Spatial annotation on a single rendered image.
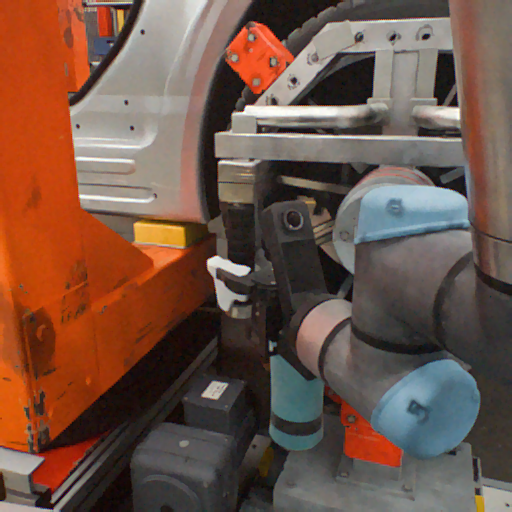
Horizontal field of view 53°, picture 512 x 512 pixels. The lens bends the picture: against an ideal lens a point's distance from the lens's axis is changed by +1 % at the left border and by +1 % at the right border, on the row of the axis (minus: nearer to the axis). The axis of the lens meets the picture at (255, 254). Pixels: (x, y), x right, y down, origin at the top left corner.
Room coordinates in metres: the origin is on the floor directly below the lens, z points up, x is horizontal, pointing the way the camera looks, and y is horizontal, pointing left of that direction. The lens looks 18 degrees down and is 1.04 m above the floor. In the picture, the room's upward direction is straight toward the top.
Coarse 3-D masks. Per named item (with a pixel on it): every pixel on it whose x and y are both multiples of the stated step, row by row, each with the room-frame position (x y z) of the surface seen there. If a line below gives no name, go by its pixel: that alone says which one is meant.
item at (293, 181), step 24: (336, 72) 0.90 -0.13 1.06; (312, 96) 0.93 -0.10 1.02; (288, 168) 1.09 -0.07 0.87; (360, 168) 0.89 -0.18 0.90; (432, 168) 0.85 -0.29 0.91; (456, 168) 0.84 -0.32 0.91; (288, 192) 1.09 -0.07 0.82; (336, 192) 0.90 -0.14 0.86; (264, 240) 0.92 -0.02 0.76; (336, 264) 1.10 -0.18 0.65; (336, 288) 0.98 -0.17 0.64
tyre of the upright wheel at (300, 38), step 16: (352, 0) 0.89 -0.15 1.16; (368, 0) 0.87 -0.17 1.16; (384, 0) 0.86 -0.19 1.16; (400, 0) 0.85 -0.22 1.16; (416, 0) 0.85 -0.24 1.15; (432, 0) 0.84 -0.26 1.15; (320, 16) 0.90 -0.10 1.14; (336, 16) 0.89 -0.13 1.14; (352, 16) 0.88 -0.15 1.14; (368, 16) 0.87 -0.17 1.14; (384, 16) 0.86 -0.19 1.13; (400, 16) 0.85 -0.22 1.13; (416, 16) 0.85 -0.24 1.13; (432, 16) 0.84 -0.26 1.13; (448, 16) 0.83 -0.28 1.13; (304, 32) 0.90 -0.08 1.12; (288, 48) 0.91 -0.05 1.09; (304, 48) 0.90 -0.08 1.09; (256, 96) 0.93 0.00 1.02; (224, 208) 0.95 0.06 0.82; (224, 224) 0.95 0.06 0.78
